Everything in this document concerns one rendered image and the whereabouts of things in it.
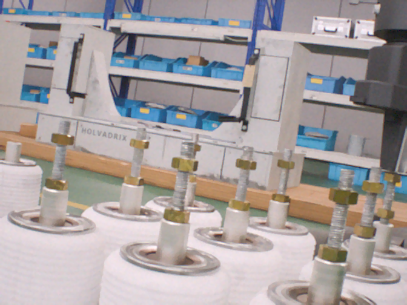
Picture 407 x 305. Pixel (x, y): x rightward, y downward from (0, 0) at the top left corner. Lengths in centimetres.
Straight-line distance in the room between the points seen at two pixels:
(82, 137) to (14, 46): 102
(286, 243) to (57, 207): 25
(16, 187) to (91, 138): 226
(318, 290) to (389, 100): 24
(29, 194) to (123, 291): 46
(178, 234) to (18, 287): 14
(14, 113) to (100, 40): 89
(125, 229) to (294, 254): 18
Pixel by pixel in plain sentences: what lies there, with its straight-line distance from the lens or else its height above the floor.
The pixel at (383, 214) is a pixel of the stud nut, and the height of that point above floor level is 29.
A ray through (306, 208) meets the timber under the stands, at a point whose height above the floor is 5.
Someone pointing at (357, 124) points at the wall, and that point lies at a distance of 895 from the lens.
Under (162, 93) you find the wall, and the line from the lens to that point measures 1022.
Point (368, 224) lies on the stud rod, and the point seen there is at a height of 29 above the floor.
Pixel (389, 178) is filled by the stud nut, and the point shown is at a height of 33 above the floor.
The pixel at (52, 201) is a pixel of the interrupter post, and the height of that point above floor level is 27.
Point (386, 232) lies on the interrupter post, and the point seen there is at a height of 27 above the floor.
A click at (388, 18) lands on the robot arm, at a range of 58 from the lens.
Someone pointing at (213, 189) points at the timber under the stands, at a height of 4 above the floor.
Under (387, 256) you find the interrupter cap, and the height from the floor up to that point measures 25.
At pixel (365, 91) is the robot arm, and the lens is 56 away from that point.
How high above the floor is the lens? 36
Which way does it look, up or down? 3 degrees down
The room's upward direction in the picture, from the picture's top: 9 degrees clockwise
